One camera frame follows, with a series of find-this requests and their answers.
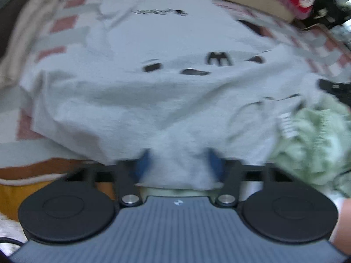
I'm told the green garment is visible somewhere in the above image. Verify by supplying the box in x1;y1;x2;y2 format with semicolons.
267;96;351;198

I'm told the black cable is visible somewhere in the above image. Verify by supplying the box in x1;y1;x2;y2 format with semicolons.
0;237;25;252

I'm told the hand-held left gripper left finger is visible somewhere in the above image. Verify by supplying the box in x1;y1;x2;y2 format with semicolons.
64;148;151;208

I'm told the cream folded cloth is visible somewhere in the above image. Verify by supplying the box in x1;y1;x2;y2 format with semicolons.
0;0;59;88

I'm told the light grey t-shirt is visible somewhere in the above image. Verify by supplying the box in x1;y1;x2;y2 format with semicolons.
19;0;327;191

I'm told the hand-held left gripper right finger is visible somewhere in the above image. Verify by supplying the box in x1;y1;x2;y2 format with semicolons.
206;148;291;208

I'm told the person's bare leg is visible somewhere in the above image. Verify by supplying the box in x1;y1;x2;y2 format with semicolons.
328;197;351;255

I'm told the dark cluttered pile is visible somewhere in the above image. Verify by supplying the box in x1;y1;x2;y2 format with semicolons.
296;0;351;44

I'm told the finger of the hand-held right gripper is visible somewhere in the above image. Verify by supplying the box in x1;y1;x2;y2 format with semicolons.
317;79;351;102

